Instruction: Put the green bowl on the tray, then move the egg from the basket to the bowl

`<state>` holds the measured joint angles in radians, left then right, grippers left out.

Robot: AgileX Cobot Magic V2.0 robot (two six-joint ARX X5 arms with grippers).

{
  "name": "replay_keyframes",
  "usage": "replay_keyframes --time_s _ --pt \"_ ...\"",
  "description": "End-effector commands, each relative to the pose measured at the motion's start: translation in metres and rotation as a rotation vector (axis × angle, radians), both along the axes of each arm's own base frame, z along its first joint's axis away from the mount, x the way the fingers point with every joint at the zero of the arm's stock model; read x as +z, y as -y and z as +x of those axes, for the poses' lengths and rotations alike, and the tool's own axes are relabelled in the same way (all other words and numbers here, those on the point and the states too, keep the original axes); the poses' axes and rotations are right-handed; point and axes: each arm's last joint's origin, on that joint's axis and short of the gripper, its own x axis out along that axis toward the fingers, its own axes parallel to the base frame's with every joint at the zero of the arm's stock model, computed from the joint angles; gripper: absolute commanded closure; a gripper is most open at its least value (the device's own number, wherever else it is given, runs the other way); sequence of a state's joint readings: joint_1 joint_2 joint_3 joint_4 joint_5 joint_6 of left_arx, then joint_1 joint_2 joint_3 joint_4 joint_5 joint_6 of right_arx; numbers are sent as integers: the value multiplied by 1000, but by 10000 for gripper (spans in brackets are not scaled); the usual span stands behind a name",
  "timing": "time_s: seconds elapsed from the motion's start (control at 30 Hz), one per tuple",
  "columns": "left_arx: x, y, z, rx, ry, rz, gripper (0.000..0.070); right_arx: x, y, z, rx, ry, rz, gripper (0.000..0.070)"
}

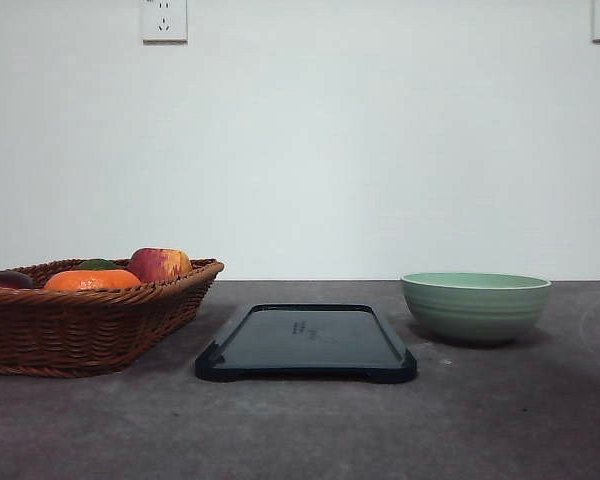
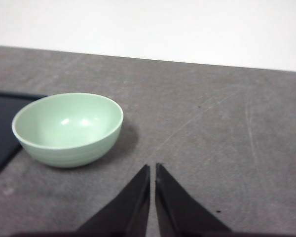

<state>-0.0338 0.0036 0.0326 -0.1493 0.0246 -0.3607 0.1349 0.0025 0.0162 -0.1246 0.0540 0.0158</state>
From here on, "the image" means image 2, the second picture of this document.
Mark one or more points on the dark blue tray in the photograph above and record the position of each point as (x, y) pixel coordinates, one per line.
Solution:
(11, 104)

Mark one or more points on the light green bowl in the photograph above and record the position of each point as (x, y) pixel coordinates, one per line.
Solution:
(68, 130)

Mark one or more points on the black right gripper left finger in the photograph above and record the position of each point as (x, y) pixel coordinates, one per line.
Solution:
(126, 214)

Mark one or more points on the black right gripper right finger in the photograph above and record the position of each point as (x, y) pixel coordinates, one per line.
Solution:
(178, 214)

